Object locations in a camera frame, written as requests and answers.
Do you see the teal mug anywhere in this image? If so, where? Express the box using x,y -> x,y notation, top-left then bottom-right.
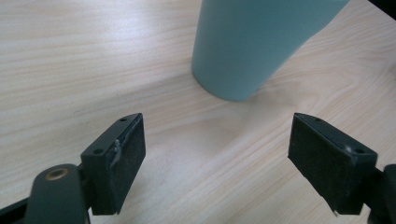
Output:
191,0 -> 351,103

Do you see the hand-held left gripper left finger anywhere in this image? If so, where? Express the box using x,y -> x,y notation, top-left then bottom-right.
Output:
79,112 -> 147,217

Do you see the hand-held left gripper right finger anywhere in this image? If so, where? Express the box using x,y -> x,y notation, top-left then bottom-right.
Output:
288,112 -> 378,217

